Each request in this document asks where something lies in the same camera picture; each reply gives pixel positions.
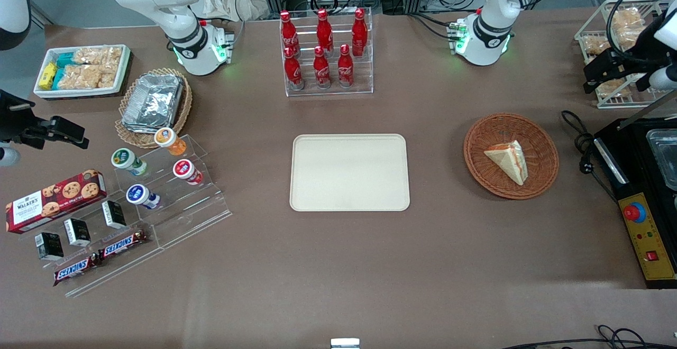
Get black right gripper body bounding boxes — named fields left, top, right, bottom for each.
left=0, top=90, right=41, bottom=144

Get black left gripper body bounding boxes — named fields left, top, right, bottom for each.
left=614, top=19, right=663, bottom=75

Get triangular sandwich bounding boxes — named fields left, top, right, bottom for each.
left=483, top=140, right=528, bottom=186

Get light tan wicker basket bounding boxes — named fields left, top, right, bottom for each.
left=115, top=68, right=194, bottom=150

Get brown wicker basket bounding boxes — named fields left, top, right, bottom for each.
left=463, top=113, right=560, bottom=200

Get beige plastic tray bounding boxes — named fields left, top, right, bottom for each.
left=289, top=134, right=411, bottom=212

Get grey metal lever bar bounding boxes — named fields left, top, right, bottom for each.
left=617, top=91, right=677, bottom=131

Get white plastic bin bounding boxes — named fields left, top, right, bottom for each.
left=33, top=44, right=132, bottom=99

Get yellow snack packet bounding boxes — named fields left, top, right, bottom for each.
left=39, top=62, right=58, bottom=90

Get clear bag of crackers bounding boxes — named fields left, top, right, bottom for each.
left=73, top=47, right=123, bottom=67
left=61, top=65, right=118, bottom=91

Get red Walkers cookie box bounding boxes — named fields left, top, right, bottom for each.
left=5, top=169, right=107, bottom=234

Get green lid gum jar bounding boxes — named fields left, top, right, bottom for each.
left=111, top=148, right=149, bottom=177

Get clear container in machine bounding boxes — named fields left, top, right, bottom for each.
left=645, top=129, right=677, bottom=191

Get black machine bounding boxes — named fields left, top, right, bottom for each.
left=592, top=118, right=677, bottom=289

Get aluminium foil container stack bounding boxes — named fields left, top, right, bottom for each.
left=121, top=73, right=185, bottom=133

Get blue lid gum jar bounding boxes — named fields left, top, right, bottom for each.
left=126, top=184, right=161, bottom=210

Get small black box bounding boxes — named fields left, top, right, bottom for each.
left=102, top=200, right=127, bottom=230
left=34, top=232, right=65, bottom=262
left=63, top=218, right=92, bottom=248

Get orange lid gum jar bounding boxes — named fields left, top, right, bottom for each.
left=154, top=127, right=188, bottom=157

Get red lid gum jar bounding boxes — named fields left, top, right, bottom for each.
left=173, top=159, right=204, bottom=186

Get Snickers chocolate bar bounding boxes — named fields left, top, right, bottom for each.
left=98, top=229, right=149, bottom=261
left=53, top=254, right=103, bottom=287

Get red emergency stop button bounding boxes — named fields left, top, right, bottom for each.
left=623, top=203, right=647, bottom=223

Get yellow control panel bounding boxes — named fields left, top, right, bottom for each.
left=618, top=193, right=677, bottom=282

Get clear acrylic step stand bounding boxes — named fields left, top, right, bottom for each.
left=113, top=134, right=232, bottom=250
left=19, top=196, right=166, bottom=298

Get red cola bottle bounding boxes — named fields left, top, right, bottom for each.
left=351, top=8, right=368, bottom=57
left=283, top=47, right=306, bottom=91
left=316, top=8, right=335, bottom=56
left=337, top=44, right=355, bottom=89
left=313, top=46, right=332, bottom=90
left=279, top=11, right=300, bottom=57

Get clear acrylic bottle rack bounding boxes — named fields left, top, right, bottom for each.
left=279, top=6, right=374, bottom=97

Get bagged snack in wire rack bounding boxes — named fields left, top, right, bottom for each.
left=597, top=77, right=631, bottom=99
left=582, top=34, right=612, bottom=57
left=611, top=8, right=647, bottom=49

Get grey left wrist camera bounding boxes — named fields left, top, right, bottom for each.
left=649, top=65, right=677, bottom=90

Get white wire rack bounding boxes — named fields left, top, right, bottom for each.
left=574, top=0, right=677, bottom=109

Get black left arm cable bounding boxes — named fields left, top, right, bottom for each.
left=606, top=0, right=677, bottom=65

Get black power cable with plug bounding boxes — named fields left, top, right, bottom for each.
left=561, top=110, right=619, bottom=203

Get black floor cable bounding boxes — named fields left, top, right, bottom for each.
left=500, top=325, right=677, bottom=349

